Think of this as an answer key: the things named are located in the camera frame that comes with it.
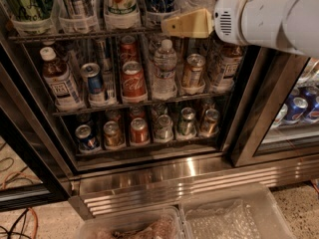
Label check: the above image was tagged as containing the gold can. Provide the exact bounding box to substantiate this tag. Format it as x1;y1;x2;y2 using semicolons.
200;109;219;134
104;120;124;147

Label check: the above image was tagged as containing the clear water bottle middle shelf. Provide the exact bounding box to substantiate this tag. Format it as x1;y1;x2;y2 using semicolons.
154;39;177;95

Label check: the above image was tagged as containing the fridge left glass door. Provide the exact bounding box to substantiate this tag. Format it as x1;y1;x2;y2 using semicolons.
0;43;71;211

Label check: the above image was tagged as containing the left clear plastic bin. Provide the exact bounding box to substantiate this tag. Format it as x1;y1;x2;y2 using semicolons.
75;206;185;239

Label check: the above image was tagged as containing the orange cable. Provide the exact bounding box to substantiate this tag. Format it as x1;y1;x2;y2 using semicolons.
0;171;42;239

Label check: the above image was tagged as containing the gold can bottom right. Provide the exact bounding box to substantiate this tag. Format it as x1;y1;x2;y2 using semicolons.
200;109;219;134

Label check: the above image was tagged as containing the right clear plastic bin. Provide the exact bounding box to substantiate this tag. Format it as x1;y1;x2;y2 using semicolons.
179;183;296;239

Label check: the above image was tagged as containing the pepsi can bottom shelf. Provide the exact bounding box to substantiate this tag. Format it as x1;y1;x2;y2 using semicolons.
75;124;100;150

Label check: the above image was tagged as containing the green can top shelf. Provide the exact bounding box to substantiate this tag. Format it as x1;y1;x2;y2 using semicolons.
6;0;54;22

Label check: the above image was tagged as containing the right iced tea bottle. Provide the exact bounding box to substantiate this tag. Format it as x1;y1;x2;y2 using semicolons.
211;45;243;87

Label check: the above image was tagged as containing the red coca-cola can rear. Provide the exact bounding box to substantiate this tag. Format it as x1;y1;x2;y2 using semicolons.
120;35;139;64

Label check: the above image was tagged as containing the gold can middle shelf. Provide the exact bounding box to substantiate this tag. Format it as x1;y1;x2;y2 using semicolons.
181;54;205;88

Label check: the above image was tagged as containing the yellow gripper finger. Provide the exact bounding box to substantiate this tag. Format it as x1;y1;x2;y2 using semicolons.
160;8;213;39

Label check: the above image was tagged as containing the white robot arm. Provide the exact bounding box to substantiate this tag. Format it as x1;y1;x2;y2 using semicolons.
160;0;319;59

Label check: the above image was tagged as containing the red coca-cola can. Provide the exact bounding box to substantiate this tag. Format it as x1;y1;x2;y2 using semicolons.
120;35;139;64
121;61;147;98

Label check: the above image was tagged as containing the clear plastic bin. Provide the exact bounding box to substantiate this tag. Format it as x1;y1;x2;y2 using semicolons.
179;183;296;239
75;206;185;239

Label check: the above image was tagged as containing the fridge glass door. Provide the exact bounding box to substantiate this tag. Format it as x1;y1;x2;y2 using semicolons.
0;43;71;211
232;53;319;166

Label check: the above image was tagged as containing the steel fridge bottom grille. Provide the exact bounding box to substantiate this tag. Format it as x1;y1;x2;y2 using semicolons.
69;154;319;220

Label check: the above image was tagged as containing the iced tea bottle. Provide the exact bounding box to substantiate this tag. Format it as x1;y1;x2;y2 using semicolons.
211;45;243;87
40;47;81;107

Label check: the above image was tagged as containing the left iced tea bottle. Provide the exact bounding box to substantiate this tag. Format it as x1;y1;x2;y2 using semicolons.
40;47;81;107

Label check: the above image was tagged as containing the red coca-cola can front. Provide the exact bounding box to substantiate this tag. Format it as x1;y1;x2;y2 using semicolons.
121;61;147;98

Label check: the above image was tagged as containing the gold can bottom left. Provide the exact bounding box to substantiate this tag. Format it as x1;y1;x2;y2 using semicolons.
104;120;124;147

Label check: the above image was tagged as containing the red can bottom shelf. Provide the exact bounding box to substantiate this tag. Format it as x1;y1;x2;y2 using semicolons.
130;118;149;143

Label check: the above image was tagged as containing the black cable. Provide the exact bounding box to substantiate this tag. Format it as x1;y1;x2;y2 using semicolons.
0;141;33;239

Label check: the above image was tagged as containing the blue can middle shelf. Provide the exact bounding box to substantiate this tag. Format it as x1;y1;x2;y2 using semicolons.
81;63;107;103

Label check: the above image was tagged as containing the silver can bottom shelf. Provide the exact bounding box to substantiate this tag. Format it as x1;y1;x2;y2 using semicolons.
155;115;173;141

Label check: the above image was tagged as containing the silver can top shelf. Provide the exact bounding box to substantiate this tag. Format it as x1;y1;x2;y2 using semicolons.
63;0;94;19

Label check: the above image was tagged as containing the fridge right glass door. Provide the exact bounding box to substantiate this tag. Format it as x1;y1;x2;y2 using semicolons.
232;53;319;166

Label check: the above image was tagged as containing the blue pepsi cans right compartment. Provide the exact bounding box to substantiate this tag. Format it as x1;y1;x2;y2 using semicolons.
271;86;319;128

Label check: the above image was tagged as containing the silver can shelf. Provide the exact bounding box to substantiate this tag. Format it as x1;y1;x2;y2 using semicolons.
63;0;94;19
155;115;173;141

